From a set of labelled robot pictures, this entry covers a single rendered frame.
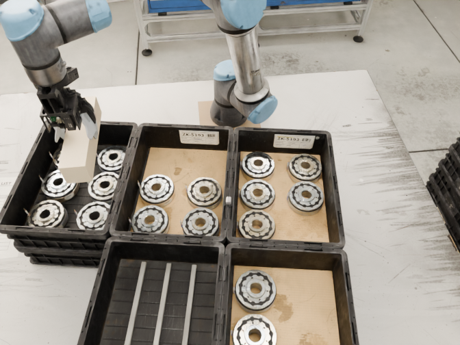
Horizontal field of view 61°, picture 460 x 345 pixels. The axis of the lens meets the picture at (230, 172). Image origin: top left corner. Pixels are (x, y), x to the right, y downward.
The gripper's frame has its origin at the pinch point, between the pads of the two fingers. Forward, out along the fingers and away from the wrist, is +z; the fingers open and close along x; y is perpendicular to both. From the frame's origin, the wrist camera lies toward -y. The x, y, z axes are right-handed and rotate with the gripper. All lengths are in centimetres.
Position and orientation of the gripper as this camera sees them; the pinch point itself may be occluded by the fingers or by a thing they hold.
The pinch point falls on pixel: (80, 134)
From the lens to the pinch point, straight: 105.0
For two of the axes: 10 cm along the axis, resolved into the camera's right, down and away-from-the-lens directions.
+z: 0.0, 6.0, 8.0
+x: 9.9, -0.8, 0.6
